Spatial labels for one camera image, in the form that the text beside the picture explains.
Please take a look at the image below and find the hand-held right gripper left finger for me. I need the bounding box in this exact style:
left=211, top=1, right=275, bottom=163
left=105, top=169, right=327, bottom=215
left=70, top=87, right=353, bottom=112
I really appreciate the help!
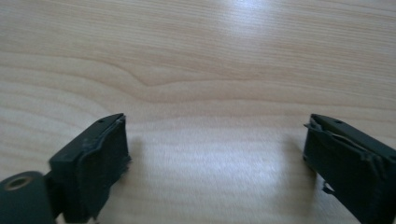
left=48, top=113, right=132, bottom=224

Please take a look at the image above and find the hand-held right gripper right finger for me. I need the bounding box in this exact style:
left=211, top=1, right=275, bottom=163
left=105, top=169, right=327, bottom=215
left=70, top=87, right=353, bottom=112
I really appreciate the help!
left=303, top=113, right=396, bottom=224

